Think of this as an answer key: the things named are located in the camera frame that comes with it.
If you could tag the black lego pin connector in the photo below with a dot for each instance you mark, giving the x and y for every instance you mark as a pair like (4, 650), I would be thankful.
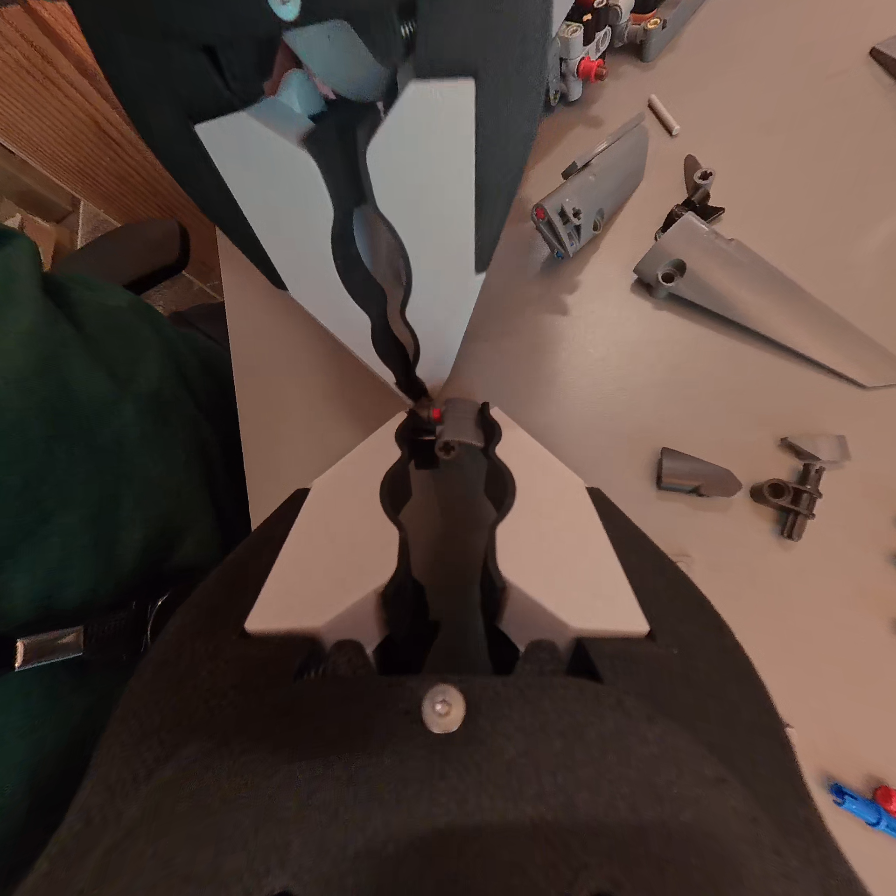
(787, 497)

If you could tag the grey lego panel assembly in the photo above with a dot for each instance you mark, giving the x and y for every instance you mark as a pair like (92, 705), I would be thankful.
(602, 182)

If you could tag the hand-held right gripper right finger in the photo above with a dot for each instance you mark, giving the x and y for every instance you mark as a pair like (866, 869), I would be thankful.
(560, 560)

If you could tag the large grey lego panel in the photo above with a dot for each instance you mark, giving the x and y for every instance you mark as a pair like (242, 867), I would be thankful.
(742, 287)

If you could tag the dark grey curved lego piece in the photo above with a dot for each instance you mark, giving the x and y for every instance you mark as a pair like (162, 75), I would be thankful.
(693, 476)

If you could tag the red lego piece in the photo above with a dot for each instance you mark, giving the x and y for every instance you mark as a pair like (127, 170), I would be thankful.
(886, 799)

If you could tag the grey lego bush with red axle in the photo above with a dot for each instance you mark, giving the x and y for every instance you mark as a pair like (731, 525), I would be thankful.
(428, 414)

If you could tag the multicoloured lego model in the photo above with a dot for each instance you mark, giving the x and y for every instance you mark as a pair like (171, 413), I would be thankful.
(609, 42)

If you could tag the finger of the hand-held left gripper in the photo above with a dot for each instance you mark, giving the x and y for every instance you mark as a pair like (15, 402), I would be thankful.
(273, 203)
(437, 182)

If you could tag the blue lego pin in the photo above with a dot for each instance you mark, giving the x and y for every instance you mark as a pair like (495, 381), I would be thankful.
(857, 805)

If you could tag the wooden cabinet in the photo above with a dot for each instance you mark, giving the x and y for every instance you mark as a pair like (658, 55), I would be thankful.
(91, 126)

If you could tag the black chair armrest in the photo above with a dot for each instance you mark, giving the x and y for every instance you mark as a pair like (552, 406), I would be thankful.
(126, 255)

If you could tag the short light grey lego axle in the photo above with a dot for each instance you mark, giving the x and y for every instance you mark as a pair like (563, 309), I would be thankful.
(663, 114)

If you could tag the dark grey lego axle connector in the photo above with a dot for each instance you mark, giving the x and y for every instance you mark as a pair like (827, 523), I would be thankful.
(462, 423)

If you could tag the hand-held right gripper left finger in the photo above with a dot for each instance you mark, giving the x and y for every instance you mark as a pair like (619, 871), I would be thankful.
(329, 560)

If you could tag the small light grey lego panel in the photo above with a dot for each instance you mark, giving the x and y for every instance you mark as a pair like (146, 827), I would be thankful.
(819, 448)

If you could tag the dark grey lego wedge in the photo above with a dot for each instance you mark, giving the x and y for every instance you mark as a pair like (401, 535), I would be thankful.
(885, 59)

